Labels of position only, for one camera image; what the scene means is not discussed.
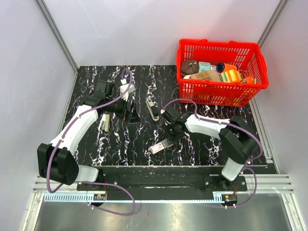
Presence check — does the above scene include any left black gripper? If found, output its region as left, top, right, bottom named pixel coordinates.
left=106, top=93, right=141, bottom=124

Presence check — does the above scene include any cream white stapler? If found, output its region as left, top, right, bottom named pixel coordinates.
left=98, top=114, right=110, bottom=132

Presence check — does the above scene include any red white staple box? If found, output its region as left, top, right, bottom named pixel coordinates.
left=150, top=139, right=173, bottom=154

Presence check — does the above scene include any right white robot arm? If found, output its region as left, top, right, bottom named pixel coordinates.
left=161, top=108, right=262, bottom=191

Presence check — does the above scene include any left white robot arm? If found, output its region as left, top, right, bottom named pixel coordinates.
left=37, top=80, right=135, bottom=190

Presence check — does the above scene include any brown cardboard package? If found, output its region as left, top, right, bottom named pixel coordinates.
left=183, top=70, right=221, bottom=82

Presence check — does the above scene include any teal white small box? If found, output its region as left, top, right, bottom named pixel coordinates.
left=198, top=61, right=211, bottom=73

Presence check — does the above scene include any orange bottle blue cap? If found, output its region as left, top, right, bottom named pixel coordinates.
left=216, top=62, right=237, bottom=73

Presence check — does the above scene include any small orange packet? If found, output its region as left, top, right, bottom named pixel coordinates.
left=241, top=76, right=256, bottom=84

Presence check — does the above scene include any red plastic shopping basket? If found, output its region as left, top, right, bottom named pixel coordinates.
left=176, top=39, right=269, bottom=107

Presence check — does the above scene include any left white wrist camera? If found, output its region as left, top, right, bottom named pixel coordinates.
left=120, top=79, right=136, bottom=101

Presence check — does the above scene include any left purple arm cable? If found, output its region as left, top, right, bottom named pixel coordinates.
left=46, top=68, right=137, bottom=216

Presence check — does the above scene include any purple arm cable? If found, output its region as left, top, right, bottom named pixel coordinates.
left=46, top=68, right=137, bottom=216
left=160, top=98, right=264, bottom=209

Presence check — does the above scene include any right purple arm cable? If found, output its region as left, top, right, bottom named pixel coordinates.
left=160, top=98, right=264, bottom=209

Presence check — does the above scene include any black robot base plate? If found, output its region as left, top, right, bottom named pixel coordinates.
left=99, top=166, right=247, bottom=202

